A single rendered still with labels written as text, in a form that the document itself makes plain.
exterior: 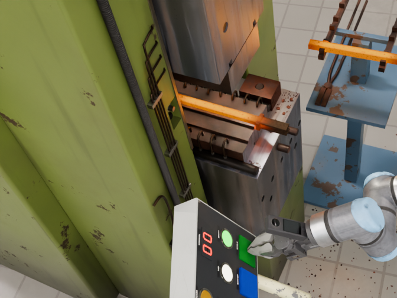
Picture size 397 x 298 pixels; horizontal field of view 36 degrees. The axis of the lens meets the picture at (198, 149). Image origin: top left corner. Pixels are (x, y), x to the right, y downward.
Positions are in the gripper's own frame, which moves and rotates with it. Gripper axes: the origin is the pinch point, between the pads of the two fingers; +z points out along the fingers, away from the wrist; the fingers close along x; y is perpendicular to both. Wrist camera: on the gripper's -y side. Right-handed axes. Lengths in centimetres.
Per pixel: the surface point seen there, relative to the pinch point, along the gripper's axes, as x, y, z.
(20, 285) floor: 37, 30, 152
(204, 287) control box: -17.2, -17.7, 1.6
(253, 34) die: 50, -25, -21
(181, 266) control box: -11.8, -21.7, 6.1
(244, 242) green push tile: 2.1, -0.6, 1.3
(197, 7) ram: 32, -56, -25
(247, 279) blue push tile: -9.3, -0.4, 0.9
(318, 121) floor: 121, 103, 26
